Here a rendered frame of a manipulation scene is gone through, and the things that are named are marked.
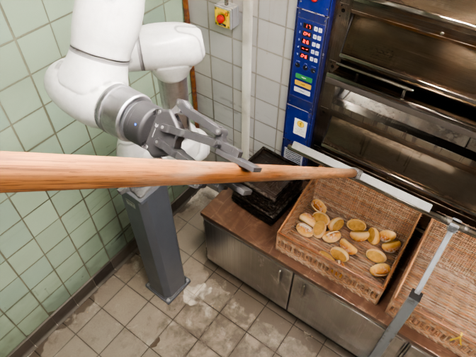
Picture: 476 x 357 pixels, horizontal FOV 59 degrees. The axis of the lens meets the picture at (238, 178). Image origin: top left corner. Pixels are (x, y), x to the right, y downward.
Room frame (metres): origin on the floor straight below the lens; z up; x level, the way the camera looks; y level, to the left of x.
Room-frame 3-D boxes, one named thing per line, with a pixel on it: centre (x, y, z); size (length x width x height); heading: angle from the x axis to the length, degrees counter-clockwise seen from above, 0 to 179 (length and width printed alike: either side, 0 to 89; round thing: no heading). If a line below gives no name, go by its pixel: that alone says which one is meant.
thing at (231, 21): (1.94, 0.06, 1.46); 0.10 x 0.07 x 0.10; 54
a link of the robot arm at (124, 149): (1.30, 0.43, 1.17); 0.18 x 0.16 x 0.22; 102
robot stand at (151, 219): (1.29, 0.44, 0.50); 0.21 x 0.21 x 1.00; 52
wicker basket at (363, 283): (1.22, -0.55, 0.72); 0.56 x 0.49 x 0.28; 56
